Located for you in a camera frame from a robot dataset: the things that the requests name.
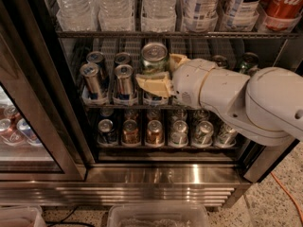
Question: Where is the labelled bottle white black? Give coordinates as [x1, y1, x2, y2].
[223, 0, 259, 31]

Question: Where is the silver blue can back left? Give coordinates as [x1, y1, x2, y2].
[86, 51, 109, 90]

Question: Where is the steel fridge base grille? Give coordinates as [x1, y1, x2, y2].
[0, 165, 251, 207]

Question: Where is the wire shelf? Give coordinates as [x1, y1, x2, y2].
[57, 30, 303, 39]
[83, 104, 202, 110]

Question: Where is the silver green can bottom right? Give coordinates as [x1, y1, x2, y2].
[216, 124, 238, 148]

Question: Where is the clear water bottle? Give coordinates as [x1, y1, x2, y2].
[57, 0, 97, 31]
[97, 0, 134, 31]
[142, 0, 177, 32]

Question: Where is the silver blue can back middle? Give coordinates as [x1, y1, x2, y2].
[114, 52, 132, 67]

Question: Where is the clear plastic bin centre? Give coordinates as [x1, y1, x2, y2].
[107, 201, 210, 227]

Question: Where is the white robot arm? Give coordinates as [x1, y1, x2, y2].
[135, 54, 303, 147]

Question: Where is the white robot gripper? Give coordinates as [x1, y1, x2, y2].
[135, 54, 217, 108]

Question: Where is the silver green can bottom left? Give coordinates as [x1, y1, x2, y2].
[169, 120, 188, 148]

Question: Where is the labelled bottle blue white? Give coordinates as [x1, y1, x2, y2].
[183, 0, 219, 32]

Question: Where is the red cola bottle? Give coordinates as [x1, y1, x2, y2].
[258, 0, 303, 32]

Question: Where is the copper can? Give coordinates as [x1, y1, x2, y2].
[122, 119, 140, 144]
[147, 120, 164, 145]

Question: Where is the clear water bottle left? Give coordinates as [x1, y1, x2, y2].
[57, 0, 97, 31]

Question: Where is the silver green can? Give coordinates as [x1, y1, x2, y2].
[216, 124, 238, 148]
[169, 120, 188, 148]
[193, 121, 214, 145]

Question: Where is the blue energy can front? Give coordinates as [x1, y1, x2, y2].
[145, 92, 162, 101]

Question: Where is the black cable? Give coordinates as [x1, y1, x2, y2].
[45, 205, 97, 227]

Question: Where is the clear plastic bin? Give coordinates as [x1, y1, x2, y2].
[107, 201, 210, 227]
[0, 206, 47, 227]

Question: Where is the green can middle lane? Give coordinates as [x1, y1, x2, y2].
[212, 55, 229, 69]

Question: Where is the silver blue can front middle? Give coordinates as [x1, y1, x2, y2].
[115, 64, 135, 100]

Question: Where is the open fridge door right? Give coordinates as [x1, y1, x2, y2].
[243, 139, 299, 183]

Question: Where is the orange cable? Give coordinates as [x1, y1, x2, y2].
[270, 171, 303, 222]

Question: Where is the silver green can bottom middle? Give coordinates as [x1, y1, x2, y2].
[193, 121, 214, 145]

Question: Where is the clear plastic bin left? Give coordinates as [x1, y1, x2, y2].
[0, 206, 47, 227]

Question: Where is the top wire shelf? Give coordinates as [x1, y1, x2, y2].
[57, 30, 303, 39]

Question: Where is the silver blue can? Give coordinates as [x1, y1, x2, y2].
[114, 52, 132, 67]
[80, 62, 105, 99]
[115, 64, 135, 100]
[86, 51, 109, 90]

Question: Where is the copper can bottom right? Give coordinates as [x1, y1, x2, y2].
[147, 120, 164, 145]

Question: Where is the copper can bottom left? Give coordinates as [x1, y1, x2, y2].
[122, 119, 140, 144]

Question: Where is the clear water bottle right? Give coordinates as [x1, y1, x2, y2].
[142, 0, 177, 32]

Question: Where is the glass fridge door left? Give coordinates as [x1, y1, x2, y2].
[0, 5, 85, 182]

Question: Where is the dark can bottom shelf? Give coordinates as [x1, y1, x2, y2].
[98, 119, 117, 144]

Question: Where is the silver blue can front left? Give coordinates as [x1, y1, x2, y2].
[80, 62, 105, 99]

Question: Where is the clear water bottle middle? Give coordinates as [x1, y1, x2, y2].
[97, 0, 134, 31]

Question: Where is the middle wire shelf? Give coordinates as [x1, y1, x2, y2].
[83, 104, 202, 110]

